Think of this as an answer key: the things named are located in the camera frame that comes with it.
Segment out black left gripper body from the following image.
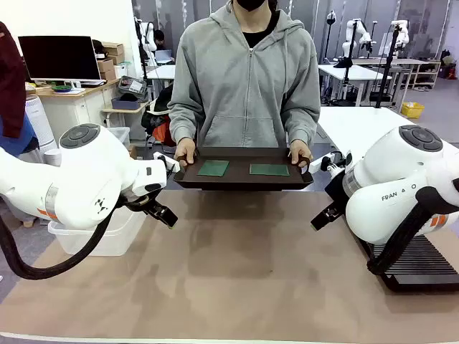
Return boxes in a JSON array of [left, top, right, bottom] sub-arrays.
[[121, 191, 161, 215]]

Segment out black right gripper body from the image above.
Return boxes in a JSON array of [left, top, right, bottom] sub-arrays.
[[324, 171, 349, 214]]

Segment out square green PCB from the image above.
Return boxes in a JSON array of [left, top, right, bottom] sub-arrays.
[[197, 159, 230, 178]]

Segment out wide green PCB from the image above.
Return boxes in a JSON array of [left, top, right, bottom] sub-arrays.
[[249, 163, 290, 176]]

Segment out dark brown serving tray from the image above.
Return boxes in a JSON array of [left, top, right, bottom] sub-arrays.
[[173, 145, 315, 191]]

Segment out person's left forearm grey sleeve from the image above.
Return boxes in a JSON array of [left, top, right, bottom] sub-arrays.
[[285, 102, 322, 146]]

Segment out stacked cardboard boxes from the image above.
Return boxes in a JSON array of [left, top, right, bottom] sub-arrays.
[[95, 41, 126, 82]]

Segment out person's left hand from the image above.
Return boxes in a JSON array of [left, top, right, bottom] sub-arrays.
[[288, 140, 313, 169]]

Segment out person's right hand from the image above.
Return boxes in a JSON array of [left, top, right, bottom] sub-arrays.
[[174, 138, 200, 168]]

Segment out clear plastic box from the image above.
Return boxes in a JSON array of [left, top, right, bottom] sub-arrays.
[[48, 206, 148, 257]]

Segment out chair with piled clothes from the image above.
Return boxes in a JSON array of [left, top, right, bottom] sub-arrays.
[[141, 84, 177, 148]]

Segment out small cart with blue tray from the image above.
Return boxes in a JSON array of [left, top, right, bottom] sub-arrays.
[[101, 96, 150, 140]]

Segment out small white cylinder container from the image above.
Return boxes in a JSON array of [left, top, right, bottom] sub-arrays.
[[43, 148, 62, 166]]

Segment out black slotted PCB rack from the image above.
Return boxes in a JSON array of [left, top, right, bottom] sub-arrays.
[[365, 232, 459, 293]]

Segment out yellow plastic basket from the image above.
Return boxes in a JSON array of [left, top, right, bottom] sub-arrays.
[[400, 102, 425, 119]]

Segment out white cabinet with wooden top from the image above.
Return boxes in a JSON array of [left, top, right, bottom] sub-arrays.
[[35, 78, 121, 144]]

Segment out white background table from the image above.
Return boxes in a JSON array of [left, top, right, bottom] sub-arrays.
[[318, 63, 392, 105]]

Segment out black tripod stand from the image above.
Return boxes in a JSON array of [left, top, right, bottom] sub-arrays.
[[329, 19, 359, 107], [374, 24, 402, 109]]

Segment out white cylindrical air purifier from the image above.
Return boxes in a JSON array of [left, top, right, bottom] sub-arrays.
[[24, 95, 58, 151]]

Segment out white background desk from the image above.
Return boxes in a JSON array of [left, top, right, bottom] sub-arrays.
[[146, 64, 176, 101]]

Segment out person's grey hoodie torso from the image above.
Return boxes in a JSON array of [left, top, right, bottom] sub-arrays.
[[167, 0, 322, 148]]

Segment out black computer monitor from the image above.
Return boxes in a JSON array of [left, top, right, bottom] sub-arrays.
[[17, 35, 103, 82]]

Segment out white background robot on stand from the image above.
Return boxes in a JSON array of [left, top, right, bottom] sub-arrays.
[[389, 19, 410, 57]]

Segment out bystander in maroon top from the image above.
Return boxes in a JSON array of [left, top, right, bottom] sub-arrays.
[[0, 21, 39, 151]]

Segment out black face mask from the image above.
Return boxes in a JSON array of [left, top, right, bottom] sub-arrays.
[[235, 0, 268, 11]]

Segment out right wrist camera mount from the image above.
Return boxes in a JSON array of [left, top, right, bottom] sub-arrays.
[[308, 152, 354, 173]]

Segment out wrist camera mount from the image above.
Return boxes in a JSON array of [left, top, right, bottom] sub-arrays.
[[308, 152, 354, 173], [153, 152, 180, 176]]

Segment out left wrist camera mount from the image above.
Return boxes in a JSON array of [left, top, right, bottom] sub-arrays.
[[153, 152, 180, 176]]

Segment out right arm black cable bundle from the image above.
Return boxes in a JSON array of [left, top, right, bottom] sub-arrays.
[[367, 186, 459, 277]]

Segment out arm black cable bundle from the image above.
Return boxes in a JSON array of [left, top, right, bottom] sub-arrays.
[[0, 200, 125, 280], [367, 186, 459, 277]]

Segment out left arm black cable bundle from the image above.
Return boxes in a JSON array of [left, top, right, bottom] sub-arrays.
[[0, 200, 125, 280]]

